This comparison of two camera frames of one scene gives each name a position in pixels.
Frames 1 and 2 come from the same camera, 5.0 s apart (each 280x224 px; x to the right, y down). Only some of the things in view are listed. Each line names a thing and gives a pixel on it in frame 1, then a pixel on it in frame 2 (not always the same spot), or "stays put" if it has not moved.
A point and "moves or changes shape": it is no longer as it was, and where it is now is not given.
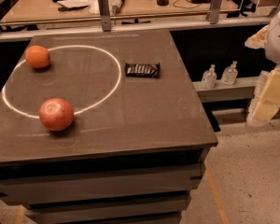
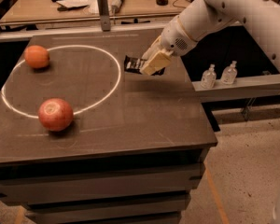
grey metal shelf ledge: (242, 89) stays put
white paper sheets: (75, 2) stays put
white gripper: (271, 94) → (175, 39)
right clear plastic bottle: (230, 74) stays put
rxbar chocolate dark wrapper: (149, 70) moves or changes shape
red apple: (56, 114) stays put
